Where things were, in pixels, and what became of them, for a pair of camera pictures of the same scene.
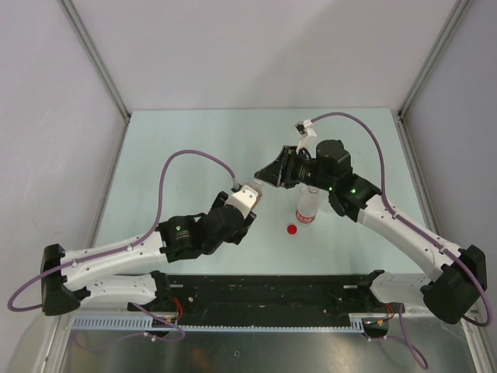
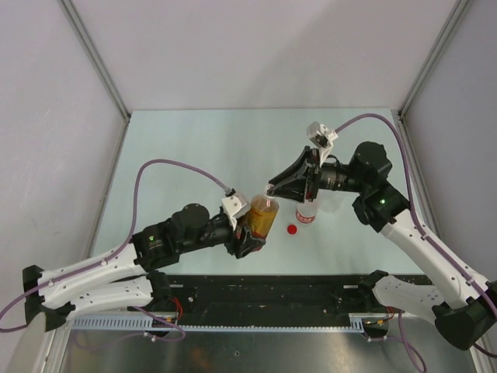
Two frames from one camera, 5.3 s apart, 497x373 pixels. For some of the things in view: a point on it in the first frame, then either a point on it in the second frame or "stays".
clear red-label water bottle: x=307 y=203 stays
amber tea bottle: x=260 y=189 → x=263 y=212
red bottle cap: x=292 y=229 stays
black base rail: x=265 y=299 stays
